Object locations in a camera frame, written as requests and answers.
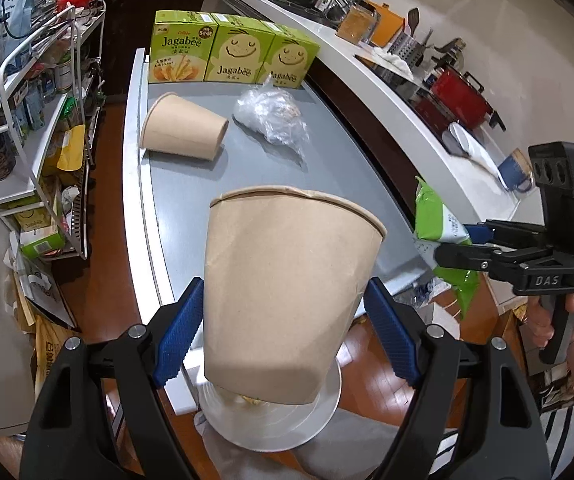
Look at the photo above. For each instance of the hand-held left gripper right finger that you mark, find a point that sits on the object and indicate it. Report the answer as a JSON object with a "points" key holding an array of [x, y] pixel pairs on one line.
{"points": [[392, 330]]}

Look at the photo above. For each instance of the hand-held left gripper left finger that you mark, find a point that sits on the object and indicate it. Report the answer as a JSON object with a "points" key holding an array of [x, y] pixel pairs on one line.
{"points": [[177, 330]]}

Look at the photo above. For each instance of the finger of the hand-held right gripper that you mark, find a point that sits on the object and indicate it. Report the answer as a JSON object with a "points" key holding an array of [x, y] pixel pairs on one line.
{"points": [[462, 256], [512, 232]]}

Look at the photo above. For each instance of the green snack bag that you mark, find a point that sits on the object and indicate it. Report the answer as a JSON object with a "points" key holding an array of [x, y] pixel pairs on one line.
{"points": [[434, 220]]}

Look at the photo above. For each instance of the brown paper cup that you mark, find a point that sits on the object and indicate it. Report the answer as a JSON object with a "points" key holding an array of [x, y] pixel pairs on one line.
{"points": [[287, 285], [182, 127]]}

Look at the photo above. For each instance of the white plastic lid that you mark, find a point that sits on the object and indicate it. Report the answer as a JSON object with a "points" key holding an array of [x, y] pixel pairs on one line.
{"points": [[277, 425]]}

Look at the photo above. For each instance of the blue ceramic mug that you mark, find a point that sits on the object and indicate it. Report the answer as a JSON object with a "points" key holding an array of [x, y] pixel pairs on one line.
{"points": [[514, 172]]}

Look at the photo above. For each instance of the brown paper bag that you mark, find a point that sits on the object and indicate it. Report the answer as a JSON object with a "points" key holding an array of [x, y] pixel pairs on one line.
{"points": [[54, 355]]}

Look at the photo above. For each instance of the red pot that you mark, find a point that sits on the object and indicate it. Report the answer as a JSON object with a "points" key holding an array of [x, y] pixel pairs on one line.
{"points": [[454, 92]]}

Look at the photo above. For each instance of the small green box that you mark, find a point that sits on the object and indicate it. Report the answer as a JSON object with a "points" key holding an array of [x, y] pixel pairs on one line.
{"points": [[42, 245]]}

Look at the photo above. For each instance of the black induction cooktop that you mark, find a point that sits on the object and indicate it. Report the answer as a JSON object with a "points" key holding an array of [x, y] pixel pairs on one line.
{"points": [[402, 87]]}

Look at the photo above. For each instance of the striped shirt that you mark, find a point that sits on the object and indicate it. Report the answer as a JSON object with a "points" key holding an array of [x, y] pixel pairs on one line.
{"points": [[567, 435]]}

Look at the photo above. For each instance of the white crumpled cloth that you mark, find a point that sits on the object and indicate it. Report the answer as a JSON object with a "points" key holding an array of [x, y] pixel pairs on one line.
{"points": [[389, 58]]}

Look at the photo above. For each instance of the metal utensil holder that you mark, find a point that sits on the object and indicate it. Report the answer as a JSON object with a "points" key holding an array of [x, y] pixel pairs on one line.
{"points": [[407, 50]]}

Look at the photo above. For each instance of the clear plastic bag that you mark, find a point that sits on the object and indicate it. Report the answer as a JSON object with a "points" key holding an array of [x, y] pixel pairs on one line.
{"points": [[272, 115]]}

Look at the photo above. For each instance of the grey spatula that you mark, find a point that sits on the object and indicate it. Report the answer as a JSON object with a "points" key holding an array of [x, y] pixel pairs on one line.
{"points": [[413, 17]]}

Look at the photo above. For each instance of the orange cutting board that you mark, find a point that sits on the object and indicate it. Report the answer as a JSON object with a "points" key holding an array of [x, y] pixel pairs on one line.
{"points": [[392, 22]]}

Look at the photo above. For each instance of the brown storage container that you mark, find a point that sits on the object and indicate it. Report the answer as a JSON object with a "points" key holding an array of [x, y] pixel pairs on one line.
{"points": [[357, 25]]}

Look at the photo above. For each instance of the green snack box face print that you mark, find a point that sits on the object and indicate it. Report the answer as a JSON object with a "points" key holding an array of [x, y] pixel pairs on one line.
{"points": [[292, 60], [237, 55]]}

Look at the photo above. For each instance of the green snack box fries print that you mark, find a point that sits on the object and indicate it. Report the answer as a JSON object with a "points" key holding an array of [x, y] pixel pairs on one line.
{"points": [[182, 47]]}

